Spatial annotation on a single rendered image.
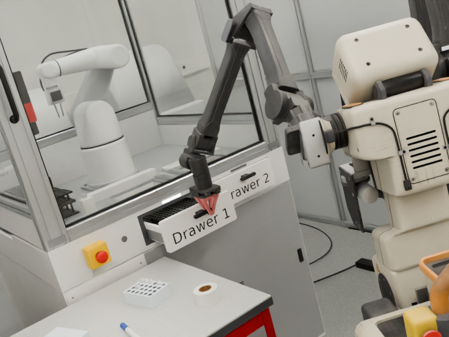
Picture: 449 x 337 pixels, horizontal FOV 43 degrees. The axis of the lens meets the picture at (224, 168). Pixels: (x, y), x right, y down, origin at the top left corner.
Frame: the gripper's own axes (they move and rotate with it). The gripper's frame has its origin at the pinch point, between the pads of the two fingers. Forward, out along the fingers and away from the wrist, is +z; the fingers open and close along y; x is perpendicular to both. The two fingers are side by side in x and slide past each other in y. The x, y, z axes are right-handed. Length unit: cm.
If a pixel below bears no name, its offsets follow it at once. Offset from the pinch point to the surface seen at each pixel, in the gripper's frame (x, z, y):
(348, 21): -156, -37, 71
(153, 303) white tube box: 34.7, 11.5, -15.2
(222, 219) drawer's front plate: -5.3, 5.6, 2.8
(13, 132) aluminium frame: 48, -43, 20
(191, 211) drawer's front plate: 5.4, -1.9, 3.0
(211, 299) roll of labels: 24.3, 10.1, -30.9
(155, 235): 16.0, 4.5, 12.7
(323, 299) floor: -80, 92, 47
